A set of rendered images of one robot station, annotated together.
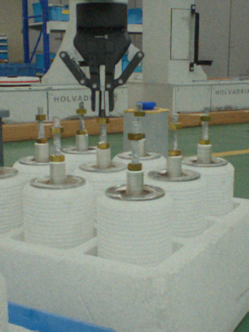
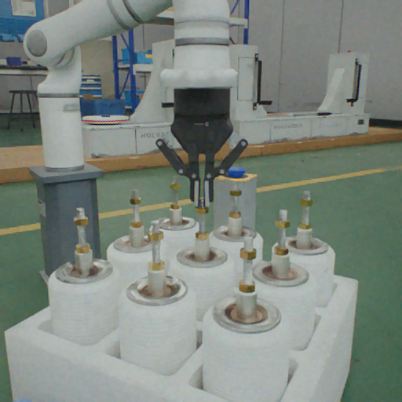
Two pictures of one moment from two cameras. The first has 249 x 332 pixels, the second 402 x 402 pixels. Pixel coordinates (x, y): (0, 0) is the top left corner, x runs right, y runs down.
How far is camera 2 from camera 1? 0.26 m
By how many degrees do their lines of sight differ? 3
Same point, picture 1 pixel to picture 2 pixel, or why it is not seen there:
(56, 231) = (156, 351)
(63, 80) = (148, 118)
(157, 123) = (246, 191)
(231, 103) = (286, 136)
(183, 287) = not seen: outside the picture
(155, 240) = (273, 377)
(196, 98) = (258, 133)
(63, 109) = (149, 144)
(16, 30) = (108, 70)
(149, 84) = not seen: hidden behind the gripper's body
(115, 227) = (226, 363)
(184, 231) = (294, 338)
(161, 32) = not seen: hidden behind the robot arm
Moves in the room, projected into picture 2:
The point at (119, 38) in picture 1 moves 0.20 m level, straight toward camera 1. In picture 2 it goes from (221, 126) to (238, 145)
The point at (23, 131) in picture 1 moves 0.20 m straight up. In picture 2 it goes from (115, 164) to (114, 131)
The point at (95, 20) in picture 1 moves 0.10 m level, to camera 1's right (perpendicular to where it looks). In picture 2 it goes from (196, 108) to (276, 108)
